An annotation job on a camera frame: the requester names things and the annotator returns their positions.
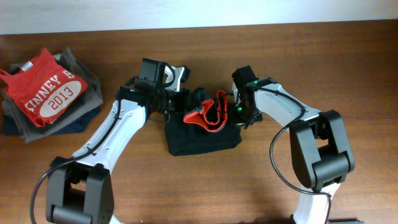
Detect black leggings with red waistband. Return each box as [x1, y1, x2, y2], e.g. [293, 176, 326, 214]
[165, 87, 242, 156]

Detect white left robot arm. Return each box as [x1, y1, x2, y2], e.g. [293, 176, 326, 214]
[45, 63, 190, 223]

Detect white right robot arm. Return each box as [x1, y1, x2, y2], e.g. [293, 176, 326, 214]
[233, 78, 355, 223]

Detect red printed t-shirt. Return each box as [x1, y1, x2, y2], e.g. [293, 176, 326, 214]
[1, 48, 88, 128]

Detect gray folded garment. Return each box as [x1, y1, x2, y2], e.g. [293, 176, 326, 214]
[1, 49, 103, 143]

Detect dark blue folded garment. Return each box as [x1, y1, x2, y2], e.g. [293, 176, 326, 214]
[1, 106, 101, 135]

